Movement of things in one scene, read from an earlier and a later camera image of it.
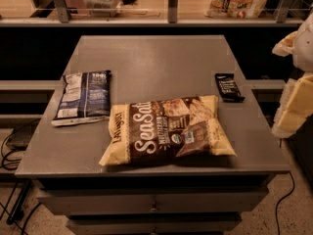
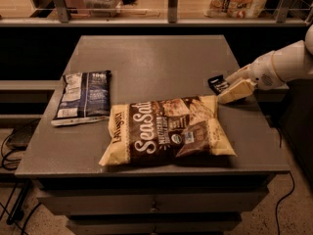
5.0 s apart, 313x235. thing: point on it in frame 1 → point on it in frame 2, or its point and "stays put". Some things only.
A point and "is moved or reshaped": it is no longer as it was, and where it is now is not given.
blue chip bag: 85,97 stays put
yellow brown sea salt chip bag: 179,126 stays put
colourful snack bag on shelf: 237,1 stays put
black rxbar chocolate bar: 229,88 is moved or reshaped
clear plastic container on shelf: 104,0 stays put
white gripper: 304,48 → 262,71
